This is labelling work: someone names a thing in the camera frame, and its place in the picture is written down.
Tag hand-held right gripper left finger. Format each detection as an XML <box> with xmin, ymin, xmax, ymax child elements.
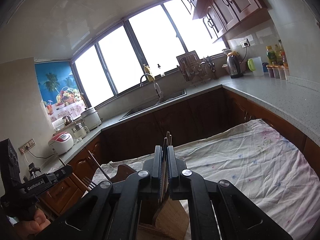
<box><xmin>32</xmin><ymin>146</ymin><xmax>163</xmax><ymax>240</ymax></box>

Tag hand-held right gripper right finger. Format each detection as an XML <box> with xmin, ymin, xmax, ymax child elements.
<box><xmin>167</xmin><ymin>146</ymin><xmax>293</xmax><ymax>240</ymax></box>

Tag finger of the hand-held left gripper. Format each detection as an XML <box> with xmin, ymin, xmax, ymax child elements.
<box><xmin>47</xmin><ymin>166</ymin><xmax>74</xmax><ymax>183</ymax></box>

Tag dark wooden chopstick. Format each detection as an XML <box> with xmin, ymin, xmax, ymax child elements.
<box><xmin>164</xmin><ymin>131</ymin><xmax>173</xmax><ymax>200</ymax></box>
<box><xmin>160</xmin><ymin>137</ymin><xmax>168</xmax><ymax>200</ymax></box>

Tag short metal chopstick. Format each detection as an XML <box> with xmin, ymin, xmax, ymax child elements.
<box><xmin>88</xmin><ymin>151</ymin><xmax>111</xmax><ymax>181</ymax></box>

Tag wooden utensil holder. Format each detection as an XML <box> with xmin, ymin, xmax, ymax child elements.
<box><xmin>110</xmin><ymin>164</ymin><xmax>190</xmax><ymax>240</ymax></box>

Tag person's left hand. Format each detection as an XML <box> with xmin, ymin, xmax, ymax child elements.
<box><xmin>10</xmin><ymin>208</ymin><xmax>55</xmax><ymax>240</ymax></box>

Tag small black tripod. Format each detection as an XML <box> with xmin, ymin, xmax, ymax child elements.
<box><xmin>24</xmin><ymin>162</ymin><xmax>42</xmax><ymax>180</ymax></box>

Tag pink and white rice cooker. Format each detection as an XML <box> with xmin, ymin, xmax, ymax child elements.
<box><xmin>48</xmin><ymin>132</ymin><xmax>75</xmax><ymax>155</ymax></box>

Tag small white electric kettle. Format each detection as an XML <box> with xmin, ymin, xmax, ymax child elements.
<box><xmin>72</xmin><ymin>121</ymin><xmax>90</xmax><ymax>139</ymax></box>

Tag wooden base cabinets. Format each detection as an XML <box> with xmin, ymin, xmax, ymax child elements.
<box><xmin>37</xmin><ymin>87</ymin><xmax>320</xmax><ymax>220</ymax></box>

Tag white floral tablecloth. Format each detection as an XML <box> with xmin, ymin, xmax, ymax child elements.
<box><xmin>92</xmin><ymin>119</ymin><xmax>317</xmax><ymax>240</ymax></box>

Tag kitchen faucet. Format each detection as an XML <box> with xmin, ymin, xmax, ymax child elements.
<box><xmin>139</xmin><ymin>74</ymin><xmax>165</xmax><ymax>99</ymax></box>

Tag blue fruit print blind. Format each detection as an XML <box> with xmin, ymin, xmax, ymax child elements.
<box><xmin>34</xmin><ymin>59</ymin><xmax>87</xmax><ymax>123</ymax></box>

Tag metal utensil rack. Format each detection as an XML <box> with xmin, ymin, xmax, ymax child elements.
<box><xmin>176</xmin><ymin>51</ymin><xmax>213</xmax><ymax>87</ymax></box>

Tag kitchen scissors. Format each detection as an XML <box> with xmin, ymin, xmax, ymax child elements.
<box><xmin>206</xmin><ymin>56</ymin><xmax>218</xmax><ymax>79</ymax></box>

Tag stainless steel kettle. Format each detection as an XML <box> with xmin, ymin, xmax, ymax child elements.
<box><xmin>222</xmin><ymin>51</ymin><xmax>244</xmax><ymax>79</ymax></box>

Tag grey countertop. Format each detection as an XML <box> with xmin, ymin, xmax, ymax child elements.
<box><xmin>37</xmin><ymin>70</ymin><xmax>320</xmax><ymax>175</ymax></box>

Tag large kitchen window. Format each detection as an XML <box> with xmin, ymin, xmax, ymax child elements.
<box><xmin>71</xmin><ymin>0</ymin><xmax>229</xmax><ymax>108</ymax></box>

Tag green label bottle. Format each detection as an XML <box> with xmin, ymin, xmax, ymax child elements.
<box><xmin>266</xmin><ymin>45</ymin><xmax>275</xmax><ymax>65</ymax></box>

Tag yellow oil bottle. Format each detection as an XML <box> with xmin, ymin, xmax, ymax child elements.
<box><xmin>274</xmin><ymin>44</ymin><xmax>283</xmax><ymax>65</ymax></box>

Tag dark sauce bottle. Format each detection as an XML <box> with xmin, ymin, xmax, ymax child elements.
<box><xmin>278</xmin><ymin>39</ymin><xmax>288</xmax><ymax>68</ymax></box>

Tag white wall socket strip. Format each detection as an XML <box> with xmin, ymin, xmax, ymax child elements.
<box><xmin>18</xmin><ymin>139</ymin><xmax>36</xmax><ymax>153</ymax></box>

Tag white pitcher green handle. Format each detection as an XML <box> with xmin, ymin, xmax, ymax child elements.
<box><xmin>247</xmin><ymin>56</ymin><xmax>264</xmax><ymax>77</ymax></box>

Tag wooden wall cabinets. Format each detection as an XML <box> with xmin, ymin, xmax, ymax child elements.
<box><xmin>170</xmin><ymin>0</ymin><xmax>269</xmax><ymax>44</ymax></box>

